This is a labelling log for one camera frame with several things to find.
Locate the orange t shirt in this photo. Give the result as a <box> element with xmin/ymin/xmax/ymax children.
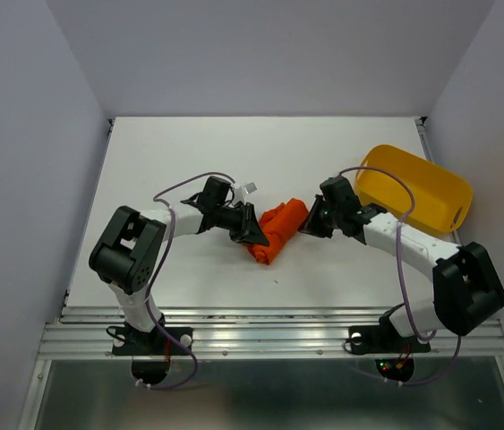
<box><xmin>246</xmin><ymin>198</ymin><xmax>309</xmax><ymax>265</ymax></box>

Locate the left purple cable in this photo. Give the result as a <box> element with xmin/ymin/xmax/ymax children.
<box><xmin>142</xmin><ymin>172</ymin><xmax>237</xmax><ymax>390</ymax></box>

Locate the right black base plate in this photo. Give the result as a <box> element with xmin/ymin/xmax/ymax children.
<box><xmin>343</xmin><ymin>325</ymin><xmax>431</xmax><ymax>356</ymax></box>

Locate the purple cable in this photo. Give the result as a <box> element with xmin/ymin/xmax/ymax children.
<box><xmin>142</xmin><ymin>172</ymin><xmax>237</xmax><ymax>390</ymax></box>
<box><xmin>336</xmin><ymin>166</ymin><xmax>462</xmax><ymax>389</ymax></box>

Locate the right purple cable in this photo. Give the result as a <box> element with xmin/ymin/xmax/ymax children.
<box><xmin>336</xmin><ymin>166</ymin><xmax>462</xmax><ymax>389</ymax></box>

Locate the aluminium rail frame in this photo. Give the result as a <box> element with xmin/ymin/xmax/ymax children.
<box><xmin>20</xmin><ymin>116</ymin><xmax>504</xmax><ymax>429</ymax></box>

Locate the yellow plastic basket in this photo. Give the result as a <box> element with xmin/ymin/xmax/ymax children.
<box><xmin>355</xmin><ymin>144</ymin><xmax>474</xmax><ymax>237</ymax></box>

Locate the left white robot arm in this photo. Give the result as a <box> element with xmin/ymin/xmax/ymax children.
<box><xmin>89</xmin><ymin>172</ymin><xmax>269</xmax><ymax>353</ymax></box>

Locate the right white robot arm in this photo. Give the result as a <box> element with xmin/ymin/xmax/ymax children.
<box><xmin>299</xmin><ymin>176</ymin><xmax>504</xmax><ymax>354</ymax></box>

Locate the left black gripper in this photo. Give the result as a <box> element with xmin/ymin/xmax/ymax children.
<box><xmin>215</xmin><ymin>202</ymin><xmax>269</xmax><ymax>247</ymax></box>

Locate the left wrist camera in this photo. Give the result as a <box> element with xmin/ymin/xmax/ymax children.
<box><xmin>232</xmin><ymin>183</ymin><xmax>257</xmax><ymax>204</ymax></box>

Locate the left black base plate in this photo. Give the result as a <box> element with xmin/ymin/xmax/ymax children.
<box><xmin>106</xmin><ymin>323</ymin><xmax>193</xmax><ymax>357</ymax></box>

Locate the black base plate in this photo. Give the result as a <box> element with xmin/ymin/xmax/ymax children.
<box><xmin>106</xmin><ymin>323</ymin><xmax>193</xmax><ymax>357</ymax></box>
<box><xmin>343</xmin><ymin>325</ymin><xmax>431</xmax><ymax>356</ymax></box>

